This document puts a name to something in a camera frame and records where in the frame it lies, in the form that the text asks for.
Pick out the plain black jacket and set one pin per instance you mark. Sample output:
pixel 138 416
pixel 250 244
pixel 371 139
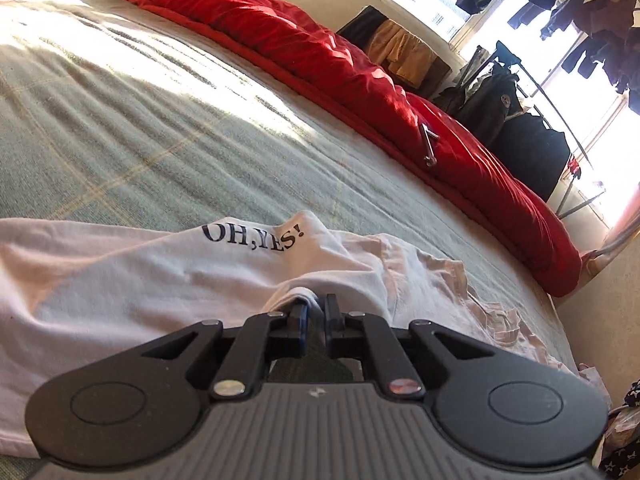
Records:
pixel 535 155

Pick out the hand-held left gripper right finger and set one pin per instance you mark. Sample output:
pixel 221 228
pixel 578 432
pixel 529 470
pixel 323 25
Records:
pixel 331 322

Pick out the dark hanging trousers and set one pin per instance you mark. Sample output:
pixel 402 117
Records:
pixel 525 10

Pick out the black jacket with badge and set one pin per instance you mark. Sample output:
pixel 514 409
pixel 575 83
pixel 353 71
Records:
pixel 485 105

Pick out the orange draped cloth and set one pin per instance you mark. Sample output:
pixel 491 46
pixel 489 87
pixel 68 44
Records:
pixel 400 52

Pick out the dark denim jacket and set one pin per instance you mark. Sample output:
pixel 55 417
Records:
pixel 610 60

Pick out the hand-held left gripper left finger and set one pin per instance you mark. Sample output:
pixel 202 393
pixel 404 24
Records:
pixel 300 322

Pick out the white long-sleeve shirt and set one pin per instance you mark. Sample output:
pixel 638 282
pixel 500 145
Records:
pixel 125 285

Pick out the star-print dark cloth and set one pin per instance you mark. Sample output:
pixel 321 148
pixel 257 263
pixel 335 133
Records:
pixel 620 460

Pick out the grey metal tool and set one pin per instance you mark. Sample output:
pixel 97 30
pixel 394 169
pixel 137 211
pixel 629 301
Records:
pixel 428 145

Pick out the clear plastic bag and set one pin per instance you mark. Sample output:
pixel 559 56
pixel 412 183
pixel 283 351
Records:
pixel 625 427

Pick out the pink cloth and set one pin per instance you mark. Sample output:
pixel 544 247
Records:
pixel 592 375

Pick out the metal clothes rack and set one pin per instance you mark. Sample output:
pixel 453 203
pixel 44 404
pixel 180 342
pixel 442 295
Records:
pixel 550 105

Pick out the brown wooden cabinet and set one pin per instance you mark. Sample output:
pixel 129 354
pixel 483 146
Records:
pixel 435 77

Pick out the blue hanging trousers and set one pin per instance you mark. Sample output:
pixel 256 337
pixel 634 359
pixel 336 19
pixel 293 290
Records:
pixel 565 10

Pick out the small hanging socks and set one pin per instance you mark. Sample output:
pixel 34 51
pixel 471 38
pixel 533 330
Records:
pixel 575 170

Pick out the orange curtain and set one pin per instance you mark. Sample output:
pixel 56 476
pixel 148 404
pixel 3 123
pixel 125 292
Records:
pixel 625 232

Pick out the brown hanging jacket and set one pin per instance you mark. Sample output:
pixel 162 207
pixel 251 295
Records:
pixel 610 10

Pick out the red quilt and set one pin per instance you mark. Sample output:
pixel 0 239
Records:
pixel 310 60

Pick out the black draped cloth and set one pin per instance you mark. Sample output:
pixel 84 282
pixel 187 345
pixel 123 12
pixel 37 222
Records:
pixel 360 25

